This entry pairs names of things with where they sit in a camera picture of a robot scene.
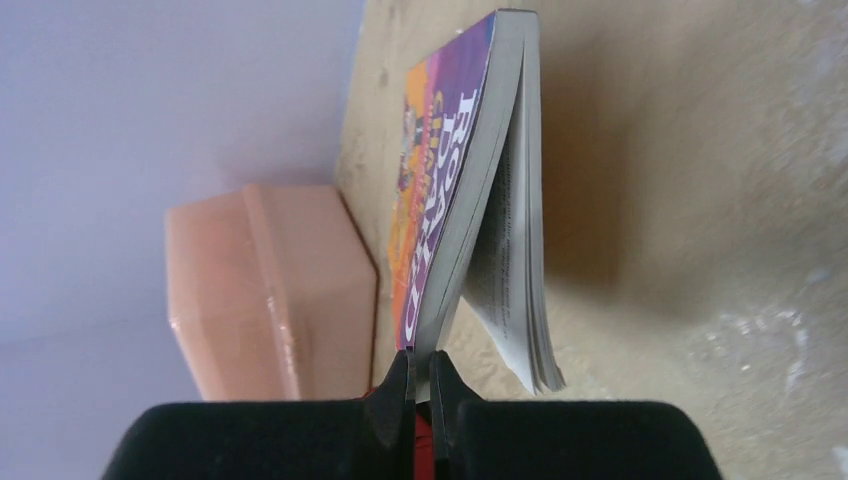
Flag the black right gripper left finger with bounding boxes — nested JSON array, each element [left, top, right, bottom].
[[102, 351, 416, 479]]

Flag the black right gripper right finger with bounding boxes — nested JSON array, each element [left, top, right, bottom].
[[429, 351, 722, 479]]

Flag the Roald Dahl Charlie paperback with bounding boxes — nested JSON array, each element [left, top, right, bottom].
[[388, 9, 565, 402]]

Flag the red backpack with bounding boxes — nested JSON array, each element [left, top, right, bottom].
[[363, 384, 435, 479]]

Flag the translucent pink storage box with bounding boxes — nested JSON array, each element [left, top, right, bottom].
[[165, 184, 378, 401]]

